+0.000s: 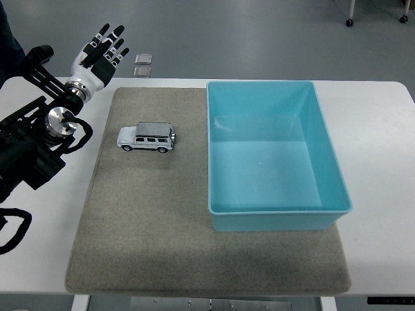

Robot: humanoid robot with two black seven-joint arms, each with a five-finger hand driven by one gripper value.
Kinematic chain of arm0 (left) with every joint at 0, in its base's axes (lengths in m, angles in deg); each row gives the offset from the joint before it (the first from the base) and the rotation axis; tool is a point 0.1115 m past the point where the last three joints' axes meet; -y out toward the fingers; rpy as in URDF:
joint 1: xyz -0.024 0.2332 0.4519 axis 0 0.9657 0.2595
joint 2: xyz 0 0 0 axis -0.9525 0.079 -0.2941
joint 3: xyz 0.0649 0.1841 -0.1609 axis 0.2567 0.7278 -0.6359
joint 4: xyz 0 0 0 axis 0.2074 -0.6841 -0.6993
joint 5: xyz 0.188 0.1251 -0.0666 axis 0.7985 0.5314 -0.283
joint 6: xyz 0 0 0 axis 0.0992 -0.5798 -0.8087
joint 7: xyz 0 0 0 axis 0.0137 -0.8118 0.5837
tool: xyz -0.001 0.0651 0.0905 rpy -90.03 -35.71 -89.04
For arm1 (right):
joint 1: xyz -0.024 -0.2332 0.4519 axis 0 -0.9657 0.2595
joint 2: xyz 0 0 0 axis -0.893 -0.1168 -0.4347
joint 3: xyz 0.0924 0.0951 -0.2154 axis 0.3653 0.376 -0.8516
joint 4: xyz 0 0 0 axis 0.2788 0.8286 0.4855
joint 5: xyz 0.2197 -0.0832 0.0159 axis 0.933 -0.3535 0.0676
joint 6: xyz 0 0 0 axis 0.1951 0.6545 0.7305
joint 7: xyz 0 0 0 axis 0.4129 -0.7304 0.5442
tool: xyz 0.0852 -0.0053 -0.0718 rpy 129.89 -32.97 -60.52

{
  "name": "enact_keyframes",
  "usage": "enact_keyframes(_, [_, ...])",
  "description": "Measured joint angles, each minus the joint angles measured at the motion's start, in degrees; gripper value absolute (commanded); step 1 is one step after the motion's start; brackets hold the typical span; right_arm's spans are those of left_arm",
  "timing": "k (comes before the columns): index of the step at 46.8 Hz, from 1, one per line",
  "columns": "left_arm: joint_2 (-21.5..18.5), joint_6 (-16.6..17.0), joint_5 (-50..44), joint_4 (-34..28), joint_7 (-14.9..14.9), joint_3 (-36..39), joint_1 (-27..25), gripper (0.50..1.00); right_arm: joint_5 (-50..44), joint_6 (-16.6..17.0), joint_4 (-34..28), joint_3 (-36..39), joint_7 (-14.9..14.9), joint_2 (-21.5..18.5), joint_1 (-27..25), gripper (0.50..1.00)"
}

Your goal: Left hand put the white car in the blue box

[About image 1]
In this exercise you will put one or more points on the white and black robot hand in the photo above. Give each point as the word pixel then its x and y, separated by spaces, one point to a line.
pixel 81 69

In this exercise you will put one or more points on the white toy car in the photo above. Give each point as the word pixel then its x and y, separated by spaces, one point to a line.
pixel 152 142

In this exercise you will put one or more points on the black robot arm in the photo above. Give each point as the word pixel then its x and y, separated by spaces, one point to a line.
pixel 19 152

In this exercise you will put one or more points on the blue plastic box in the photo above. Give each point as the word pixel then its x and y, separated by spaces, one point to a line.
pixel 266 171

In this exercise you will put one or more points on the silver floor outlet plate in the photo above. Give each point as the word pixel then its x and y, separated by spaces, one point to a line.
pixel 143 58
pixel 142 72

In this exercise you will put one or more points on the person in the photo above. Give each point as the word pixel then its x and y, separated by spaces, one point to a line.
pixel 8 48

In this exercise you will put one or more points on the beige felt mat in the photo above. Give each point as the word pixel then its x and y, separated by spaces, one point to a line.
pixel 146 210

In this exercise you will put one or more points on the white table leg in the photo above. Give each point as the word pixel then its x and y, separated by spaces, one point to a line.
pixel 80 304
pixel 328 304

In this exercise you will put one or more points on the grey metal plate with screws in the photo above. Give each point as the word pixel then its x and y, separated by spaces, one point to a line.
pixel 210 305

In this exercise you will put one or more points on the white cart with caster wheels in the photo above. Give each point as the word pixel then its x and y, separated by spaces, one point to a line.
pixel 351 13

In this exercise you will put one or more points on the black table control panel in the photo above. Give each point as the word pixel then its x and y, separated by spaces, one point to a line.
pixel 390 300

